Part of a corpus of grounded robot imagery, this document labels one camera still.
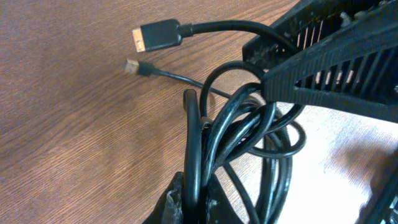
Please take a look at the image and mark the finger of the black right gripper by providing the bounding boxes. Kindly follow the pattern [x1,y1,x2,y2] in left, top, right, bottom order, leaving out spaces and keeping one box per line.
[262,2,397,123]
[242,0,381,69]

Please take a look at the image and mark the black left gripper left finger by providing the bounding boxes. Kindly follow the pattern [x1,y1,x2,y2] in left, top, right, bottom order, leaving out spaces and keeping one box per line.
[142,172,183,224]

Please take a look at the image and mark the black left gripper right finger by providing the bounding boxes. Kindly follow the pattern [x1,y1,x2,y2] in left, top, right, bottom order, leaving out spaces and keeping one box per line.
[205,174,243,224]

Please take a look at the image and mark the thin black USB cable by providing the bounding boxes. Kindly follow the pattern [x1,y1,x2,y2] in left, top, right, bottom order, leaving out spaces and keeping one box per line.
[123,58,234,100]

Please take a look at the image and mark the thick black HDMI cable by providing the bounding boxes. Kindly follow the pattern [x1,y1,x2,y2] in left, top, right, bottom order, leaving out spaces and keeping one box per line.
[131,18,307,224]

